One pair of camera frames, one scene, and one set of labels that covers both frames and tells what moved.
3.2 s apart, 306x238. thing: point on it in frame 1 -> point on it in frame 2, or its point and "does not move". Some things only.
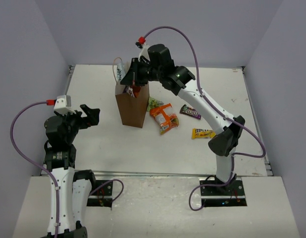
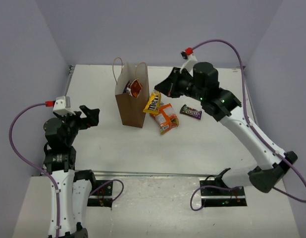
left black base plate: x=102 y=197 does not move
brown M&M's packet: x=192 y=112 does not move
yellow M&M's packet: x=202 y=133 -> x=153 y=104
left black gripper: x=81 y=118 does not move
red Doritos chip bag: x=136 y=89 does not move
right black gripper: x=131 y=77 -> x=169 y=87
